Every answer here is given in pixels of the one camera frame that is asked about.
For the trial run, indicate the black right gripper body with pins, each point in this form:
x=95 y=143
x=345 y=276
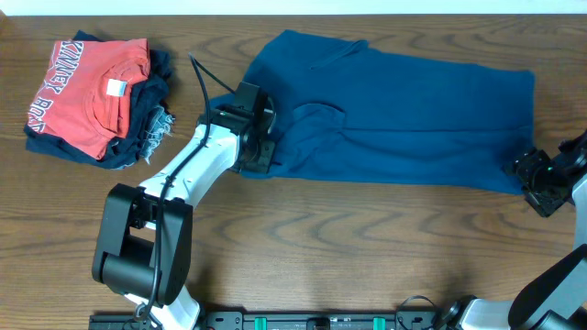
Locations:
x=546 y=188

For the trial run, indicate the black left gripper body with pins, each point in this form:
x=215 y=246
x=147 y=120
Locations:
x=259 y=157

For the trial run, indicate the teal blue t-shirt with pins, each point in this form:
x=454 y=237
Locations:
x=346 y=112

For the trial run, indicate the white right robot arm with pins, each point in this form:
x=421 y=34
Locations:
x=555 y=299

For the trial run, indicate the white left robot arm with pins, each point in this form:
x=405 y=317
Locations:
x=143 y=249

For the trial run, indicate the frayed denim garment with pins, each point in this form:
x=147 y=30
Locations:
x=158 y=126

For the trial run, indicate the navy folded garment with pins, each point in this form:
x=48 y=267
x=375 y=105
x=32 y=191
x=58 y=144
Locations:
x=121 y=152

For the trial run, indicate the red folded t-shirt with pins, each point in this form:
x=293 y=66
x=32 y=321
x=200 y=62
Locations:
x=84 y=97

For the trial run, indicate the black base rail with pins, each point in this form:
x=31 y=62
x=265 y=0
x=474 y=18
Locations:
x=321 y=322

